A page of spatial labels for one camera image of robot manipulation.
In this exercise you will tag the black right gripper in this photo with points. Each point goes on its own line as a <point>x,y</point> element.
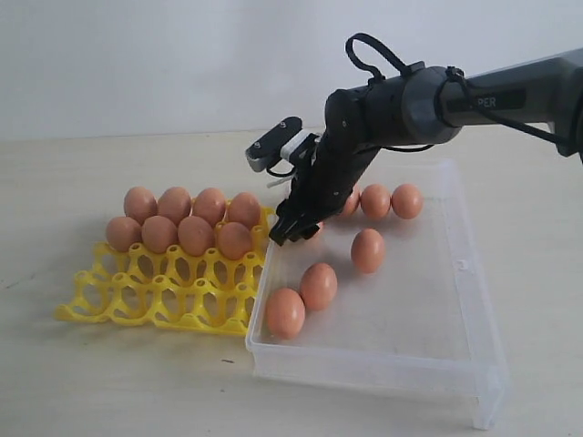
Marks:
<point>321,189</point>

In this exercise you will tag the brown egg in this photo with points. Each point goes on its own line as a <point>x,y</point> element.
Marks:
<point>122,233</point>
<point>352,203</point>
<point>285,313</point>
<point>210,205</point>
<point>368,251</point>
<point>375,201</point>
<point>234,240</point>
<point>140,204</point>
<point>245,209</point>
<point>317,228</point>
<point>175,204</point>
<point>195,236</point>
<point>407,201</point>
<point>318,286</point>
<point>158,233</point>

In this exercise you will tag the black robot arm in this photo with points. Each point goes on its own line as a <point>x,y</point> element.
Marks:
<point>542,98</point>

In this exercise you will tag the yellow plastic egg tray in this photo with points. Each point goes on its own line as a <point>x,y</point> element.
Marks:
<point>173,290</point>

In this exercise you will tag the clear plastic container box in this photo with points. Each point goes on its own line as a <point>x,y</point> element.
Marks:
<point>422,323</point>

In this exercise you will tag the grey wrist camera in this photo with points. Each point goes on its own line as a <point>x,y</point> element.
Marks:
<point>264,153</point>

